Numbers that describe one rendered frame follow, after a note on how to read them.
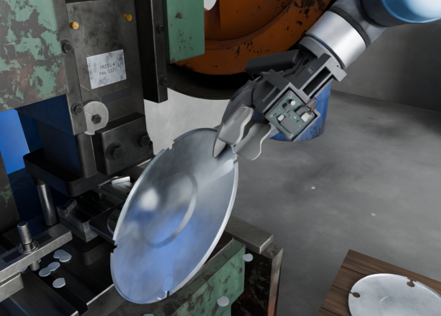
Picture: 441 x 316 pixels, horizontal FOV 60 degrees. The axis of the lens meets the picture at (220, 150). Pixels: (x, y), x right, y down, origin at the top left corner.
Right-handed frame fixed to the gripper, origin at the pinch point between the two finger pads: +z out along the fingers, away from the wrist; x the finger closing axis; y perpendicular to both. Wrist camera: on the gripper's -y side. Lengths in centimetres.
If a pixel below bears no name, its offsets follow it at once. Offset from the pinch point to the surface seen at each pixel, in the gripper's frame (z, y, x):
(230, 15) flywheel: -18.6, -38.2, -1.5
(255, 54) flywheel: -16.0, -28.5, 5.5
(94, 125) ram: 11.8, -10.2, -14.4
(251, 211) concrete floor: 36, -109, 100
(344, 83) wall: -78, -278, 202
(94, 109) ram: 9.6, -10.6, -16.0
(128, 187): 23.5, -23.1, 2.6
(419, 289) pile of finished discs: -2, -15, 89
